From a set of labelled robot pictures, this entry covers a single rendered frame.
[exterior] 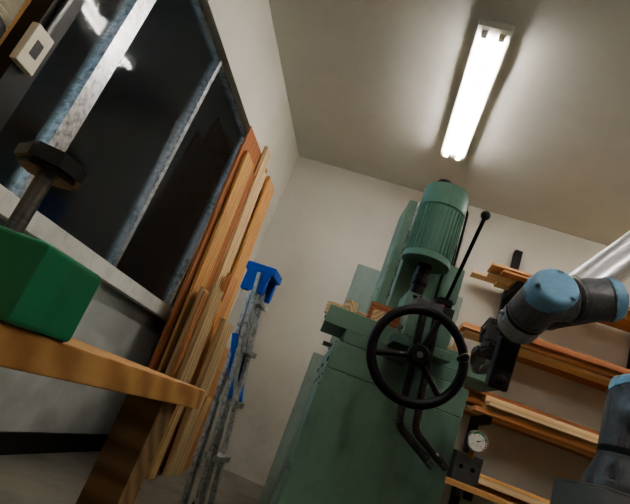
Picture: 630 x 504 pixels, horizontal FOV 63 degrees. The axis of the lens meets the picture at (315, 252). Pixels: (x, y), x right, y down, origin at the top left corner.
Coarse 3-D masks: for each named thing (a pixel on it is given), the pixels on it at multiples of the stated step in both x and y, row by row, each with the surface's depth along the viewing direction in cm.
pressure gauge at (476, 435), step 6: (468, 432) 149; (474, 432) 148; (480, 432) 148; (468, 438) 147; (474, 438) 147; (480, 438) 148; (486, 438) 148; (468, 444) 147; (474, 444) 147; (480, 444) 147; (486, 444) 147; (474, 450) 146; (480, 450) 147; (468, 456) 148
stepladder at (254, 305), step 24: (264, 288) 250; (240, 336) 240; (240, 360) 240; (240, 384) 248; (216, 408) 232; (240, 408) 243; (216, 432) 225; (216, 456) 224; (192, 480) 221; (216, 480) 234
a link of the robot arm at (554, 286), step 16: (544, 272) 100; (560, 272) 101; (528, 288) 100; (544, 288) 98; (560, 288) 98; (576, 288) 98; (512, 304) 105; (528, 304) 100; (544, 304) 97; (560, 304) 96; (576, 304) 99; (512, 320) 105; (528, 320) 102; (544, 320) 100; (560, 320) 101
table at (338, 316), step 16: (336, 320) 162; (352, 320) 162; (368, 320) 162; (336, 336) 179; (368, 336) 161; (384, 336) 161; (400, 336) 152; (448, 352) 151; (448, 368) 159; (464, 384) 175; (480, 384) 164
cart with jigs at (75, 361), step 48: (0, 240) 30; (0, 288) 29; (48, 288) 30; (96, 288) 35; (0, 336) 29; (48, 336) 32; (96, 384) 40; (144, 384) 47; (144, 432) 57; (96, 480) 55
